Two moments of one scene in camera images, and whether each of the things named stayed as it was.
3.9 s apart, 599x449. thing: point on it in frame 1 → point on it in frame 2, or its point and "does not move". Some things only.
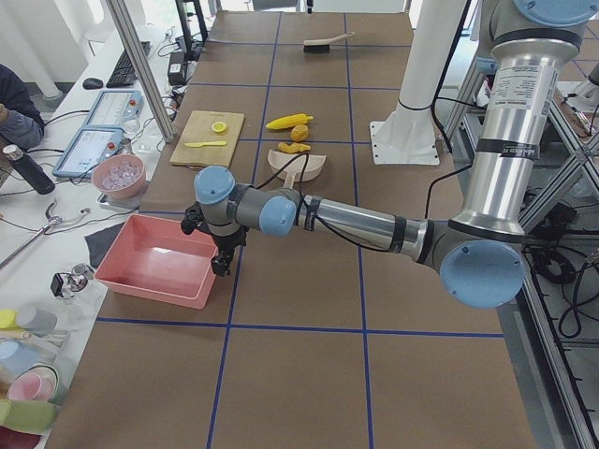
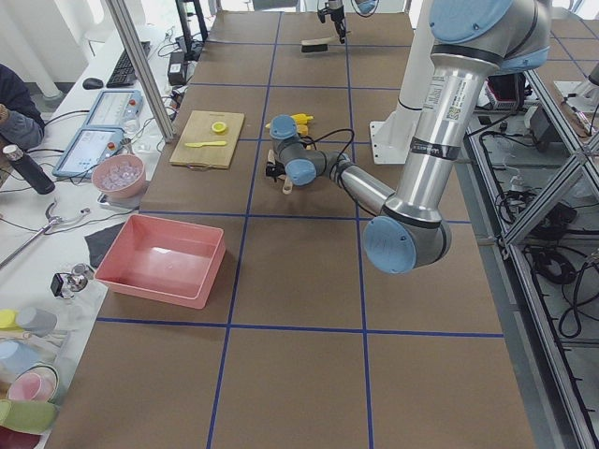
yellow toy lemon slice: [219, 126] does not move
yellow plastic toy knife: [202, 144] does not move
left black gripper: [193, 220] → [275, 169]
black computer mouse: [91, 83] does not move
